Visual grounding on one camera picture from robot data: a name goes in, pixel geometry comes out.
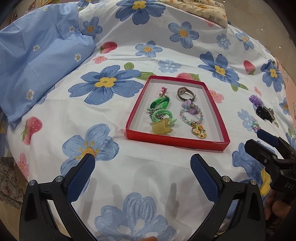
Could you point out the rhinestone silver hair clip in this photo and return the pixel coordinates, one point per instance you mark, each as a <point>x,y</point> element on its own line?
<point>269,115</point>

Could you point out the beige patterned pillow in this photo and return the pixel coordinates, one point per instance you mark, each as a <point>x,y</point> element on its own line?
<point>209,10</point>

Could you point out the floral white bed sheet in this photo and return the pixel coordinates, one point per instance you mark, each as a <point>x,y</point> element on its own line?
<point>140,86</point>

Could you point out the red hair clip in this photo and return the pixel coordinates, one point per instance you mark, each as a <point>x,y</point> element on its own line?
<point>162,91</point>

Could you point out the square wrist watch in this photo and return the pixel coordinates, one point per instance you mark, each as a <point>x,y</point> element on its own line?
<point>184,94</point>

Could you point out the pink patterned blanket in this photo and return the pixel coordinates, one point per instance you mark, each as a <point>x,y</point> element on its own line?
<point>288,104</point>

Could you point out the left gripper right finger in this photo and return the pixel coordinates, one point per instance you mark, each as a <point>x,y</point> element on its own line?
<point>237,213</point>

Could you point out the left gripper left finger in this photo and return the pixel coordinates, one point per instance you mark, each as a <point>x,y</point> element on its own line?
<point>37,221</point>

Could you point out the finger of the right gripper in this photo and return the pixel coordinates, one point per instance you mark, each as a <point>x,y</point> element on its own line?
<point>259,152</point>
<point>276,142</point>

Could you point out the black velvet scrunchie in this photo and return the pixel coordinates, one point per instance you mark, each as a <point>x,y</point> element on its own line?
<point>260,112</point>

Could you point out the red shallow box tray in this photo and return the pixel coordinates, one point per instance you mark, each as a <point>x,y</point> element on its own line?
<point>196,124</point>

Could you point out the purple ruffled scrunchie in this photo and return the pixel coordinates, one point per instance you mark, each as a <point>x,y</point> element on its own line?
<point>256,101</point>

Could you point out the light blue pillow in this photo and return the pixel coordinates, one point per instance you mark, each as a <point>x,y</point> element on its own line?
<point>37,51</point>

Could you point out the yellow translucent claw clip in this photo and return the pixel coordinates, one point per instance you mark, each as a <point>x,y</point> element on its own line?
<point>162,127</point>

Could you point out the person's right hand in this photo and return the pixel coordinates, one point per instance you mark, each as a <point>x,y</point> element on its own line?
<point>274,205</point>

